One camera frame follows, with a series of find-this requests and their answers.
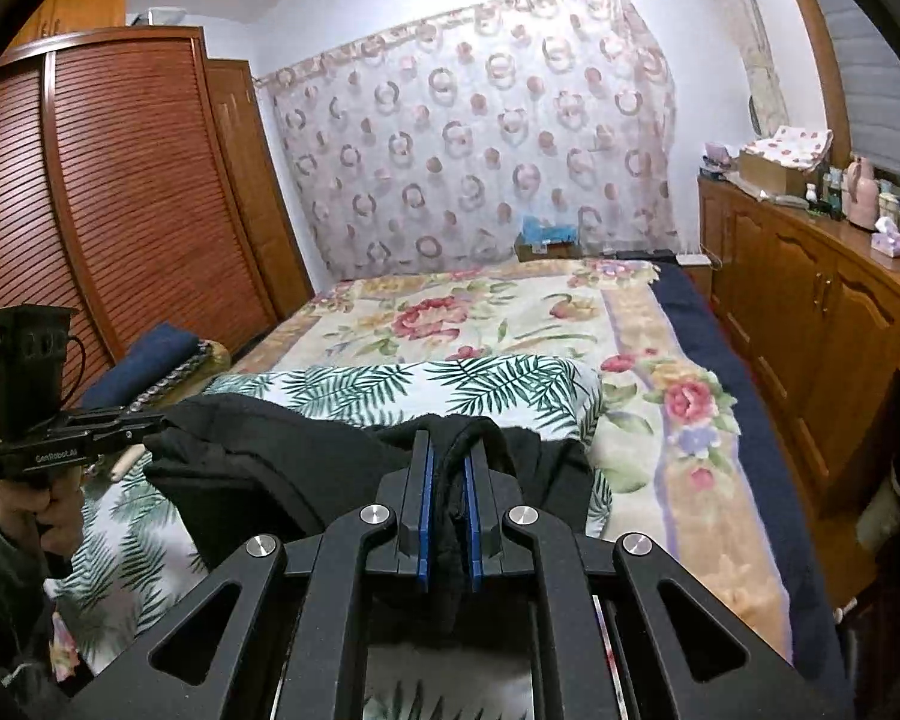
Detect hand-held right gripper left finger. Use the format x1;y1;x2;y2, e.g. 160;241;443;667
82;427;436;720

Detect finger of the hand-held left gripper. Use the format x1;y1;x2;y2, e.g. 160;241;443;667
64;405;173;458

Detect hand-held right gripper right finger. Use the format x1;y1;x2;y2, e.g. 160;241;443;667
461;446;856;720

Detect black shirt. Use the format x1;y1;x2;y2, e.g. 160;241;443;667
142;394;593;635

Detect person's left forearm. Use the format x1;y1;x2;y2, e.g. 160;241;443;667
0;499;57;698

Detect person's left hand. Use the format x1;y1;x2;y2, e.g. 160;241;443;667
0;474;85;578

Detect navy folded cloth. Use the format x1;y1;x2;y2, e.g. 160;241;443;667
81;322;200;410

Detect grey striped woven cloth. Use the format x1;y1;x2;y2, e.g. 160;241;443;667
131;341;230;410

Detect palm leaf print pillow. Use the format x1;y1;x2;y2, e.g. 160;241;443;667
45;356;616;608

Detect wooden louvred wardrobe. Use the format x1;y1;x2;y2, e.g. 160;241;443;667
0;26;316;451

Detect floral blanket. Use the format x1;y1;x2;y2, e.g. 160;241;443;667
49;259;792;680

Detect small brown box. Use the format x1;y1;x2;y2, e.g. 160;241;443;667
516;240;575;262

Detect navy bed sheet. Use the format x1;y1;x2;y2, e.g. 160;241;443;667
656;262;848;720

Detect blue plastic packet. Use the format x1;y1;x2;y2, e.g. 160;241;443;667
521;214;577;245

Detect wooden overhead cabinet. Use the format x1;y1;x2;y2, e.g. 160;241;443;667
22;0;132;42

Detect wooden sideboard cabinet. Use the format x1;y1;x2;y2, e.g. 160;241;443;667
697;172;900;601

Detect white bundle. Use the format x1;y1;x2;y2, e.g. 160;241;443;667
855;457;900;556

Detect cardboard box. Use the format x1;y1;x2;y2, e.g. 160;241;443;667
736;150;811;196

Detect green glass bottle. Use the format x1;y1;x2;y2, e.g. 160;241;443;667
821;165;848;218

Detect red and white floral cloth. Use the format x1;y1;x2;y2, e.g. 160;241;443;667
742;126;833;170

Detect pink tissue box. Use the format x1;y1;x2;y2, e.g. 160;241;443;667
870;216;900;260

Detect pink vase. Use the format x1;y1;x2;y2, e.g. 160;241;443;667
846;156;882;232

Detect grey window blind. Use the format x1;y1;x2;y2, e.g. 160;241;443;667
799;0;900;188

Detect black cable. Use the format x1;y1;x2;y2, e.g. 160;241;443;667
58;336;88;407

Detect ring patterned curtain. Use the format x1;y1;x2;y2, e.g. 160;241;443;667
255;0;680;290

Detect curved wooden window frame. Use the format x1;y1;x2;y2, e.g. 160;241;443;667
769;0;854;158

